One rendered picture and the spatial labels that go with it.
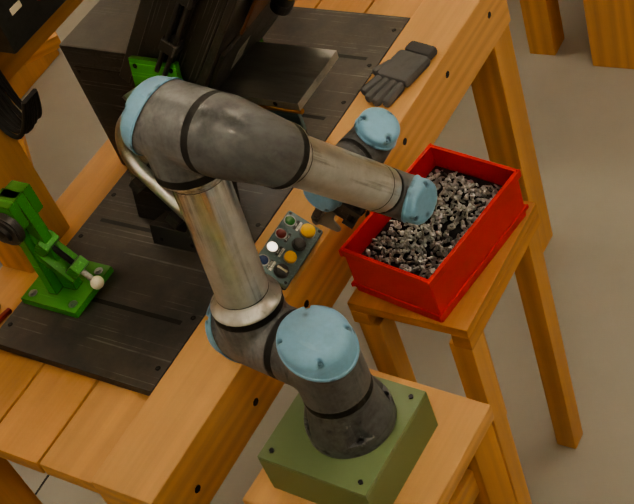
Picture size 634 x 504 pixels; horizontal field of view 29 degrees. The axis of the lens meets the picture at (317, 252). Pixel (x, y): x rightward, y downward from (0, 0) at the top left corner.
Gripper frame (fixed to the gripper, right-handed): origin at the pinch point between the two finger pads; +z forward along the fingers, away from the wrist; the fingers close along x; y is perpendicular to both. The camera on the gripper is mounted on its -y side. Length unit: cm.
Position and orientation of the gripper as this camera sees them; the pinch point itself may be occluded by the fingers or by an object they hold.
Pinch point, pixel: (315, 217)
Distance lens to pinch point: 231.6
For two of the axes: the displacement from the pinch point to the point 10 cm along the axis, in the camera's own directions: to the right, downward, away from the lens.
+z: -2.6, 4.5, 8.6
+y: 8.5, 5.3, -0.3
